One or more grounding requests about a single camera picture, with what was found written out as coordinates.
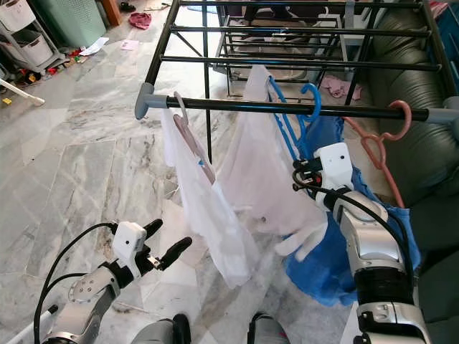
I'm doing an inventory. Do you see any white frilly garment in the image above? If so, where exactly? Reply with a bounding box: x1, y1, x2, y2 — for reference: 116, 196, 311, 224
215, 64, 329, 262

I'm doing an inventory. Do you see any blue plastic hanger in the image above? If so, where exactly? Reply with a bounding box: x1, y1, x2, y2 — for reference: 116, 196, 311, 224
265, 75, 322, 162

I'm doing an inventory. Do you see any blue shirt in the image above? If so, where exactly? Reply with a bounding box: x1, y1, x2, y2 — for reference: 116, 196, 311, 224
283, 115, 422, 307

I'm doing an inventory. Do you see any greyish pink hanger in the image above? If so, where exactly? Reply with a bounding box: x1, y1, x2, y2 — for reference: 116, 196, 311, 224
172, 92, 217, 186

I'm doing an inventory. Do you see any salmon pink hanger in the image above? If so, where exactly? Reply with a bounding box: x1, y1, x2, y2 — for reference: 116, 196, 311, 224
344, 100, 413, 209

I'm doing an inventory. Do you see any white shirt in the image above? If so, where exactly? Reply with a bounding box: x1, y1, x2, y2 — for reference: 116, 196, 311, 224
159, 90, 261, 290

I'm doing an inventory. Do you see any robot left leg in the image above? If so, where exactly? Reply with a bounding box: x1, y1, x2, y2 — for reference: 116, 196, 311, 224
133, 313, 191, 344

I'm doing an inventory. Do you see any robot leg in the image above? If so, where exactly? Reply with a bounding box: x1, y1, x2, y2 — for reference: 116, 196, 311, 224
247, 312, 291, 344
133, 313, 191, 344

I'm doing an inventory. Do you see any light pink crumpled cloth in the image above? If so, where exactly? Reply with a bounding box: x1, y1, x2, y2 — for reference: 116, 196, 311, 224
321, 75, 363, 100

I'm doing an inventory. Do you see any black clothes drying rack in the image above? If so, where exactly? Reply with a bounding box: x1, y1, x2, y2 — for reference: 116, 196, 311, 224
135, 0, 459, 140

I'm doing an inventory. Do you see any robot right leg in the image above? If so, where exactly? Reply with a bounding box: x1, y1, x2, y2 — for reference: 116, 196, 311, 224
247, 312, 291, 344

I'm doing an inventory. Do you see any white rod black tip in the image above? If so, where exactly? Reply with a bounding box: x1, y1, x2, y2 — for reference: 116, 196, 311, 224
7, 305, 58, 344

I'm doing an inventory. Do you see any dark green sofa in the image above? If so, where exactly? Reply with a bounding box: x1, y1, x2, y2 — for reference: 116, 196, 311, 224
366, 7, 459, 344

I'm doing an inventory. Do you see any white chair with tan feet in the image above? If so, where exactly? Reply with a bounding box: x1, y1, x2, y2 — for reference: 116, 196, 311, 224
0, 77, 44, 108

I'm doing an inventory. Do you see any white paper sheet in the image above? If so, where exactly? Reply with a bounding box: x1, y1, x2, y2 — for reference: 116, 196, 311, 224
79, 37, 110, 57

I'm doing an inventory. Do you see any white storage cart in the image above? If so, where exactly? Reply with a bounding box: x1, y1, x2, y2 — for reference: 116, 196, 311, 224
0, 0, 72, 72

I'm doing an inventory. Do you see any magenta crumpled cloth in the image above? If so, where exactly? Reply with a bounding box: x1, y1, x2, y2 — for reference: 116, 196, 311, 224
129, 12, 153, 31

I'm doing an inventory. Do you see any green cabinet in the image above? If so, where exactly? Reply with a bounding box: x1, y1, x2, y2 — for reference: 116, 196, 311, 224
32, 0, 108, 49

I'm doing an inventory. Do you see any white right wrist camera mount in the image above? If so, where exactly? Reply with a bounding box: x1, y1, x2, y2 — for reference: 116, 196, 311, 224
318, 142, 356, 212

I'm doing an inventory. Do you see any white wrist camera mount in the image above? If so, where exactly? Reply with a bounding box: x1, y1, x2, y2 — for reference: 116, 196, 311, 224
111, 221, 148, 279
318, 142, 356, 212

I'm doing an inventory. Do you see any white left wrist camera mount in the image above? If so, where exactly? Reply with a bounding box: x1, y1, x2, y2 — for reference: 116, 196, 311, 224
111, 221, 148, 279

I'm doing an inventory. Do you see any long black left arm cable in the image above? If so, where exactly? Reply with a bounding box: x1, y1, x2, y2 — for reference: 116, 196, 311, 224
42, 221, 117, 316

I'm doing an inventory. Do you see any short black left arm cable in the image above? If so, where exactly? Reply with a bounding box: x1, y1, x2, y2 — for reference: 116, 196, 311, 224
32, 274, 87, 344

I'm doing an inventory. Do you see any brown wooden post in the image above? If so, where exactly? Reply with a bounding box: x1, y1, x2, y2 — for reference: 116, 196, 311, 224
100, 0, 123, 28

